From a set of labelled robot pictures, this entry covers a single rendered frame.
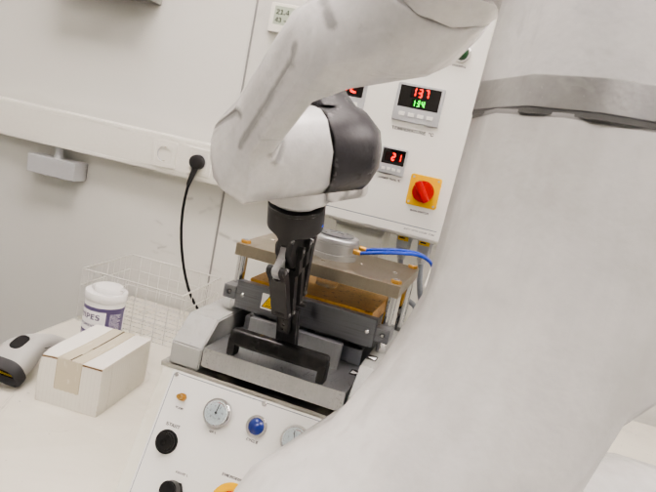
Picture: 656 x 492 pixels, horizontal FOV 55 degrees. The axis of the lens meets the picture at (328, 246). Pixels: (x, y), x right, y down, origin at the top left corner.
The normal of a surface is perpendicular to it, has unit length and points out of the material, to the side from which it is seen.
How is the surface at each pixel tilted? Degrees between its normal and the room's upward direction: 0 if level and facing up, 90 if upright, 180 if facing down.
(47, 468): 0
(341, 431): 54
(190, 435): 65
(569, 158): 83
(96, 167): 90
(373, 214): 90
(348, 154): 91
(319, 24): 81
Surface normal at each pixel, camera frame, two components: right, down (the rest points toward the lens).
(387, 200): -0.29, 0.12
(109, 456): 0.20, -0.96
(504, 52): -0.92, -0.21
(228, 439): -0.18, -0.29
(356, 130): 0.34, -0.35
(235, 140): -0.77, 0.00
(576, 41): -0.62, -0.05
